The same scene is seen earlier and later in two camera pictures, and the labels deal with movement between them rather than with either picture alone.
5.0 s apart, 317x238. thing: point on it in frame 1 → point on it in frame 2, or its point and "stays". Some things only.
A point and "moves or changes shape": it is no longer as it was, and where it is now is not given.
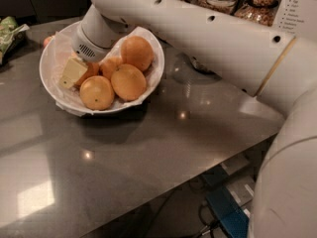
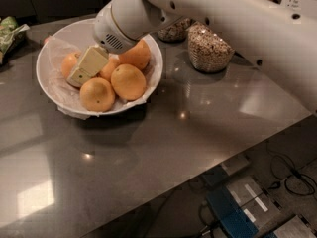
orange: x=92 y=69 moves or changes shape
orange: x=128 y=82 stays
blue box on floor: x=226 y=209 stays
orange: x=136 y=51 stays
